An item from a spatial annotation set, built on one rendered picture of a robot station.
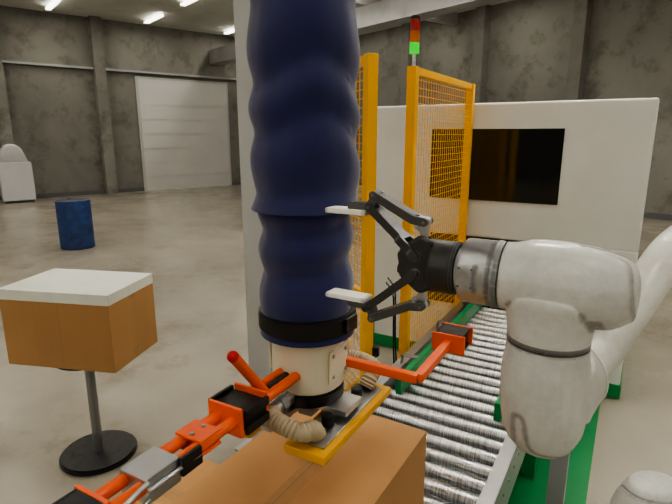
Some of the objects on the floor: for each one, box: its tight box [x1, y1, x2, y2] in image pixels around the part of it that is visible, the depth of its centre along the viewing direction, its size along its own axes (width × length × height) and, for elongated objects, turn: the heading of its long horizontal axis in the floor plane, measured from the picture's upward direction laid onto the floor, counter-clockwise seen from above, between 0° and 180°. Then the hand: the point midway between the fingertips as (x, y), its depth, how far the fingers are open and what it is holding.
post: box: [546, 453, 570, 504], centre depth 191 cm, size 7×7×100 cm
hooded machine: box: [0, 144, 36, 204], centre depth 1342 cm, size 78×70×154 cm
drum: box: [55, 198, 95, 250], centre depth 801 cm, size 52×51×77 cm
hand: (335, 252), depth 80 cm, fingers open, 13 cm apart
